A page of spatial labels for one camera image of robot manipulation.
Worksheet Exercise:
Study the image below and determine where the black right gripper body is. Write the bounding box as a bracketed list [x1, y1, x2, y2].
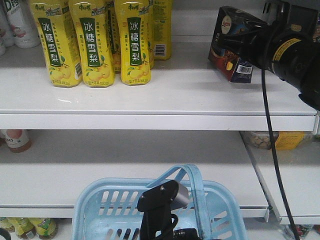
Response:
[218, 20, 278, 69]

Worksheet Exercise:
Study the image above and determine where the dark blue chocolate cookie box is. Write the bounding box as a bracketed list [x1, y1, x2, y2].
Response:
[208, 6, 267, 84]

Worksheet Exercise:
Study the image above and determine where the light blue plastic basket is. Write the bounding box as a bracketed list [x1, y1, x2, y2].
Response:
[71, 164, 248, 240]

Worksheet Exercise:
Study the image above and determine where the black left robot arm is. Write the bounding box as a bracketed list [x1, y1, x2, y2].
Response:
[137, 180, 199, 240]

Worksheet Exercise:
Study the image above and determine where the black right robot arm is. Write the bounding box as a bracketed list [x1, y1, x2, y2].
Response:
[217, 0, 320, 110]

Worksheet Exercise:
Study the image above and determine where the white store shelving unit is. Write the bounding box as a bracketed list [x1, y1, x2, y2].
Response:
[0, 0, 320, 240]

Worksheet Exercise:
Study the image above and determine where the clear cookie tub yellow label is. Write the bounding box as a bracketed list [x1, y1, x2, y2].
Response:
[240, 131, 314, 150]

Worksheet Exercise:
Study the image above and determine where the yellow pear drink bottle rear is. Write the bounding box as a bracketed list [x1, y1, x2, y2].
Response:
[153, 0, 173, 60]

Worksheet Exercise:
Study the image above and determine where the yellow pear drink bottle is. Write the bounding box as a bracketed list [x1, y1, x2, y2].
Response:
[68, 0, 115, 88]
[153, 0, 173, 60]
[29, 0, 83, 88]
[114, 0, 151, 86]

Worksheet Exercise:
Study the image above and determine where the yellow pear drink bottle right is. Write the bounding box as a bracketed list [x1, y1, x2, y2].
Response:
[114, 0, 151, 86]

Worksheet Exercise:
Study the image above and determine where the yellow pear drink bottle middle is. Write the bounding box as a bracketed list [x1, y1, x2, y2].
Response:
[68, 0, 115, 88]

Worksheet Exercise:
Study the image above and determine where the yellow pear drink bottle left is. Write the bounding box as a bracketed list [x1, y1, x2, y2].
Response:
[29, 0, 83, 88]

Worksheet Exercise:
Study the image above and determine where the white yogurt drink bottle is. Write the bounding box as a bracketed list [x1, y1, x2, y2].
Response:
[1, 0, 41, 48]

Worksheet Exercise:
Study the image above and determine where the peach drink bottle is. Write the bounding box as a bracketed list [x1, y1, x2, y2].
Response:
[0, 129, 32, 153]

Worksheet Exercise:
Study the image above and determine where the green tea bottle bottom shelf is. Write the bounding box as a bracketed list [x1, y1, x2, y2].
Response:
[28, 217, 58, 240]

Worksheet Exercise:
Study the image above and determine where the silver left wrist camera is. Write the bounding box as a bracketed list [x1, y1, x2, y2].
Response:
[170, 182, 189, 210]

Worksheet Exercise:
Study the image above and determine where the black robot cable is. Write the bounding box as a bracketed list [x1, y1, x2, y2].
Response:
[260, 67, 300, 240]

